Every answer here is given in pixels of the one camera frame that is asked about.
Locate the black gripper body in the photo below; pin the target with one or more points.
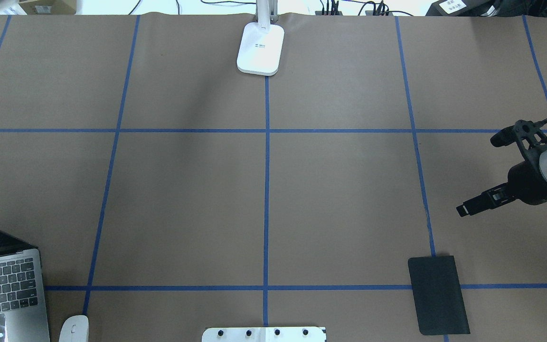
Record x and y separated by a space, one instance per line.
530 182

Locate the white desk lamp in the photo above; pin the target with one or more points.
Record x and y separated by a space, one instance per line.
261 45

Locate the cardboard box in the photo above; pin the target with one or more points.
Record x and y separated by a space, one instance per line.
47 7

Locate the white wireless mouse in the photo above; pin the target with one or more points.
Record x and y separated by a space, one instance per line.
75 329

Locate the grey laptop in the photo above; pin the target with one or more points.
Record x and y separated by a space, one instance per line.
23 312

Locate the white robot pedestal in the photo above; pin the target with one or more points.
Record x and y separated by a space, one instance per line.
265 334

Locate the black mouse pad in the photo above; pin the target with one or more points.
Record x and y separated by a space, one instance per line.
437 295

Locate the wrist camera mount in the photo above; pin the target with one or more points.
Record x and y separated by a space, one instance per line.
528 137

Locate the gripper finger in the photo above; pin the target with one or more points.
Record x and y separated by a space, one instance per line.
487 200

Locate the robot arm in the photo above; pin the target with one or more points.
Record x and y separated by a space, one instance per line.
541 167

